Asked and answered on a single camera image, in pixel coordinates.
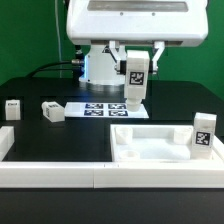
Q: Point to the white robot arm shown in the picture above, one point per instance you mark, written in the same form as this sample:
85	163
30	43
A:
99	68

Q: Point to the white marker base sheet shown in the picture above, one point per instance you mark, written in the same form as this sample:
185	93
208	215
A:
102	110

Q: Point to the white U-shaped obstacle fence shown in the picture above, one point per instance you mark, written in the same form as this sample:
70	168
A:
105	174

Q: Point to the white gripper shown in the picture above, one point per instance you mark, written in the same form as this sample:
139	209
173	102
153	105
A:
137	22

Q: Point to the white square tabletop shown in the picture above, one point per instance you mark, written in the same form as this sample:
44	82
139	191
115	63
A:
158	143

